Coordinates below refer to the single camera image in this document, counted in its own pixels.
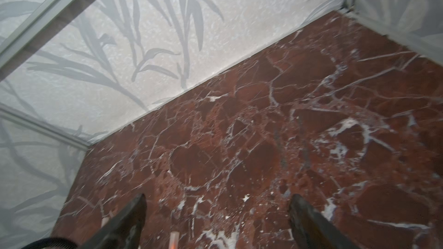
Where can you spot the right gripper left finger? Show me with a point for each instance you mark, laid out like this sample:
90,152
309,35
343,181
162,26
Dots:
124,230

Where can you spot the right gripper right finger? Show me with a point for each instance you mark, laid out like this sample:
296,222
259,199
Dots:
311,230

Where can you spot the orange marker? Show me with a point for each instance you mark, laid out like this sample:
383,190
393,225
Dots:
174,240

